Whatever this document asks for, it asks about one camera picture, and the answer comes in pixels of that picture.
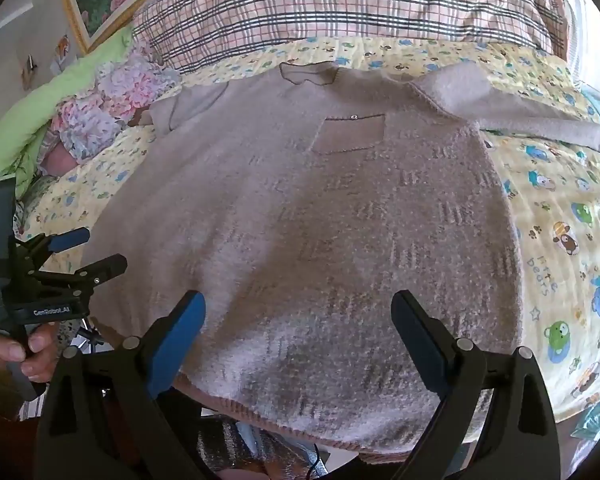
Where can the pink plaid quilt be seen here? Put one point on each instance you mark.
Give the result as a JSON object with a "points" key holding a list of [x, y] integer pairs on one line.
{"points": [[330, 5]]}

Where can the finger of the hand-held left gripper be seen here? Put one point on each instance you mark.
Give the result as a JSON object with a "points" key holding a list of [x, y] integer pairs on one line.
{"points": [[100, 267], [70, 239]]}

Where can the person's left hand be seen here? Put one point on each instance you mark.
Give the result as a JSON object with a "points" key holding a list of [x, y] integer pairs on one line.
{"points": [[10, 352]]}

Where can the light green blanket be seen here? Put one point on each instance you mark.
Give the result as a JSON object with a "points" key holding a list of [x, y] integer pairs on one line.
{"points": [[55, 95]]}

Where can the pink cloth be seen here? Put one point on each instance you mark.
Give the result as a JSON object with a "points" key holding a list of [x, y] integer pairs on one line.
{"points": [[59, 161]]}

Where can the turquoise patterned sheet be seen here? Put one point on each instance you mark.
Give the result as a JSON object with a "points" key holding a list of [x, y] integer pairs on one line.
{"points": [[596, 419]]}

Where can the grey patterned mat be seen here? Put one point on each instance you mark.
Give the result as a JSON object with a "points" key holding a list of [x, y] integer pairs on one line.
{"points": [[230, 442]]}

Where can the pastel floral ruffled cloth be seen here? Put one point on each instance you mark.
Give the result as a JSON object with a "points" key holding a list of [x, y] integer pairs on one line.
{"points": [[115, 85]]}

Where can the orange wall sticker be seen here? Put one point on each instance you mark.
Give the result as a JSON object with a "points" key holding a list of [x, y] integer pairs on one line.
{"points": [[62, 50]]}

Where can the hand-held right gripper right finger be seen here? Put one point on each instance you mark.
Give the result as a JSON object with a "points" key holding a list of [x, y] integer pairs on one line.
{"points": [[421, 341]]}

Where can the yellow cartoon printed bed sheet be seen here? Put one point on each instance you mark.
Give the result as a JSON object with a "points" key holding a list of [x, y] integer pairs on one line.
{"points": [[555, 240]]}

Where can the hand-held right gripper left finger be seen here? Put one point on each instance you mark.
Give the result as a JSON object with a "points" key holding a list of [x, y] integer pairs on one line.
{"points": [[175, 345]]}

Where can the beige knitted sweater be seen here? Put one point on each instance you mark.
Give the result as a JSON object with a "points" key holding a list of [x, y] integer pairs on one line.
{"points": [[305, 235]]}

